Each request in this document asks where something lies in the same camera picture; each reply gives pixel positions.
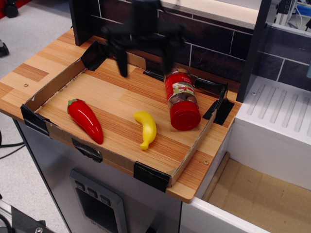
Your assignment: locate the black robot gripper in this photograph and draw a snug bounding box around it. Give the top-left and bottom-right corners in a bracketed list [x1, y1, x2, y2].
[103, 0, 185, 77]

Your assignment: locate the red-lidded spice bottle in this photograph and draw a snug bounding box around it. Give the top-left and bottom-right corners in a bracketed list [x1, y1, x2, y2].
[164, 67, 201, 131]

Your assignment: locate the cardboard fence with black tape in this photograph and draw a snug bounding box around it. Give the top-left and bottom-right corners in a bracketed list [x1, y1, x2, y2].
[21, 42, 240, 192]

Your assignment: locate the yellow toy banana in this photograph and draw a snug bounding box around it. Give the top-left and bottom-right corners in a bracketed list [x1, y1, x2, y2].
[134, 111, 157, 150]

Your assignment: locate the red toy chili pepper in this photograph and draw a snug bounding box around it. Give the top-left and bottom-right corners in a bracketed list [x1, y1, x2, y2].
[67, 99, 104, 144]

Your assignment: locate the black office chair caster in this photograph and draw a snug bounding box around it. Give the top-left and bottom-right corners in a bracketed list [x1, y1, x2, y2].
[0, 40, 9, 58]

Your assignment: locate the white toy sink drainboard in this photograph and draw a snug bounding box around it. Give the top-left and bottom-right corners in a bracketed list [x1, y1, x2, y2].
[228, 77, 311, 190]

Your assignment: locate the grey toy dishwasher panel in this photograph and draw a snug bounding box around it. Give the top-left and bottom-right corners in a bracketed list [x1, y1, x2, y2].
[69, 170, 128, 233]

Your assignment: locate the dark grey left post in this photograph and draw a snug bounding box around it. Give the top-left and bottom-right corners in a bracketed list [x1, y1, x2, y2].
[69, 0, 90, 46]

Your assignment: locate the dark grey shelf post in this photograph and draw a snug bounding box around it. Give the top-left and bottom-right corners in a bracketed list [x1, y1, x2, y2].
[236, 0, 271, 102]

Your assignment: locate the black floor cable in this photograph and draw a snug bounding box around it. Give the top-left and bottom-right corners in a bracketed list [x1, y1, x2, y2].
[0, 130, 26, 160]

